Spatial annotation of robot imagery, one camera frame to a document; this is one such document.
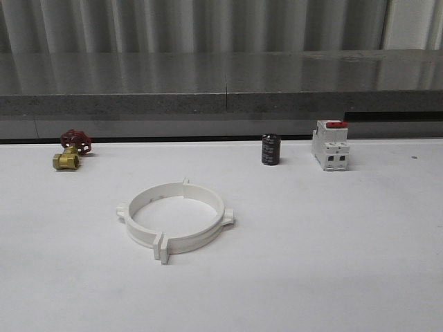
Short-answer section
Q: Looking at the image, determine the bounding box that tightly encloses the white half pipe clamp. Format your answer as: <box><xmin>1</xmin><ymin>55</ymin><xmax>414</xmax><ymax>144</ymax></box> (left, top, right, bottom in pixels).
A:
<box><xmin>159</xmin><ymin>183</ymin><xmax>235</xmax><ymax>264</ymax></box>
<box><xmin>115</xmin><ymin>177</ymin><xmax>190</xmax><ymax>264</ymax></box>

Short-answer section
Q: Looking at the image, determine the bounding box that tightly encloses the black cylindrical capacitor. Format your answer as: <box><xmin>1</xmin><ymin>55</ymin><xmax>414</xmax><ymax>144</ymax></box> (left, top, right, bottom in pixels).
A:
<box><xmin>262</xmin><ymin>133</ymin><xmax>281</xmax><ymax>165</ymax></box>

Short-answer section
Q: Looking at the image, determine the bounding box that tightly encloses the grey stone counter ledge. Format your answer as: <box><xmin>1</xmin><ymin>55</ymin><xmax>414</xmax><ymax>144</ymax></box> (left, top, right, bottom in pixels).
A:
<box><xmin>1</xmin><ymin>50</ymin><xmax>442</xmax><ymax>142</ymax></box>

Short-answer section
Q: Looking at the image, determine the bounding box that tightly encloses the brass valve red handwheel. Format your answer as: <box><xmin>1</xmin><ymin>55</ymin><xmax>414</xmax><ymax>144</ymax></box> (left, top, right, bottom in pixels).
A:
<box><xmin>53</xmin><ymin>129</ymin><xmax>92</xmax><ymax>170</ymax></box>

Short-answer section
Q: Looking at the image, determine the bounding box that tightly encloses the white circuit breaker red switch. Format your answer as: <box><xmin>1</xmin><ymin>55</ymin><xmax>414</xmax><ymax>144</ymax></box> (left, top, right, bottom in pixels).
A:
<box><xmin>311</xmin><ymin>120</ymin><xmax>350</xmax><ymax>172</ymax></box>

